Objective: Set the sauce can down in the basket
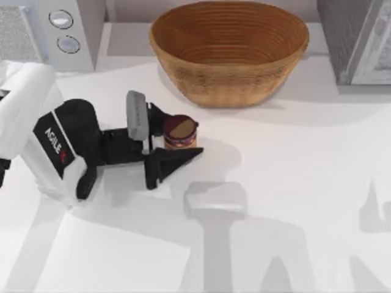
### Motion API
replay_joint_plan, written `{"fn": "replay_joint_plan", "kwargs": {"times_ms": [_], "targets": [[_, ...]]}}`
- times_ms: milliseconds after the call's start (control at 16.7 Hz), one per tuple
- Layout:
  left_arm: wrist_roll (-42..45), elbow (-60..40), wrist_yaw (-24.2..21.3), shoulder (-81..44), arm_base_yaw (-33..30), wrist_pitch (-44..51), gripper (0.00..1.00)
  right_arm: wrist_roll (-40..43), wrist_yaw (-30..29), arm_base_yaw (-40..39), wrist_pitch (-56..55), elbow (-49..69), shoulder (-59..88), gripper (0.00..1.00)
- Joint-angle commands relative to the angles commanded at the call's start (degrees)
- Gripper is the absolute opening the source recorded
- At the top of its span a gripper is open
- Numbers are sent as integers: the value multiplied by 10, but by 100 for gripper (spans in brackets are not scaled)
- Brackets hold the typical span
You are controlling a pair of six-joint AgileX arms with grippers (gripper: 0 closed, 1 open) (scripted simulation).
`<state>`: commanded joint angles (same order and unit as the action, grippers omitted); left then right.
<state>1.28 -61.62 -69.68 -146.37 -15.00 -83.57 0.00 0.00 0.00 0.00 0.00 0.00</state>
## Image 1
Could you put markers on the dark red can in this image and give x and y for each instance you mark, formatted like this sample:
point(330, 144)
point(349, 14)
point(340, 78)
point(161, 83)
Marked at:
point(181, 134)

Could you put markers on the pale grey rounded box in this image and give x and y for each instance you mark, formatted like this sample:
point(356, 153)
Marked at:
point(136, 117)

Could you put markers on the brown woven basket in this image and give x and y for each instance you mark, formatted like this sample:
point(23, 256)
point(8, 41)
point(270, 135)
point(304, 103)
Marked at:
point(229, 61)

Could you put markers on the pale microwave oven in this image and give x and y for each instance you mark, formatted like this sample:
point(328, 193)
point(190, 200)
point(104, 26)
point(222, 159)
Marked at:
point(82, 33)

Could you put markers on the small round microwave knob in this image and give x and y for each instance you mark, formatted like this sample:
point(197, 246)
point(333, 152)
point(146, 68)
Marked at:
point(68, 44)

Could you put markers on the large round microwave knob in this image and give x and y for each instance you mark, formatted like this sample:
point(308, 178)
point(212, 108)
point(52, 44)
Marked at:
point(60, 19)

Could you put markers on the grey cabinet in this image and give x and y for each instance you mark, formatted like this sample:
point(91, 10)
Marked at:
point(339, 39)

